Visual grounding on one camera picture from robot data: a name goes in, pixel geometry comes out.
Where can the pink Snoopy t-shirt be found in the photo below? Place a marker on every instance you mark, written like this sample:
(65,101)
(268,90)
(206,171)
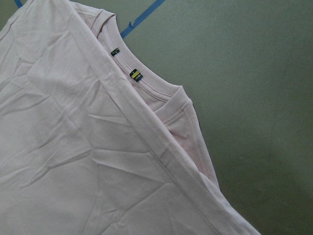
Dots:
(92,142)

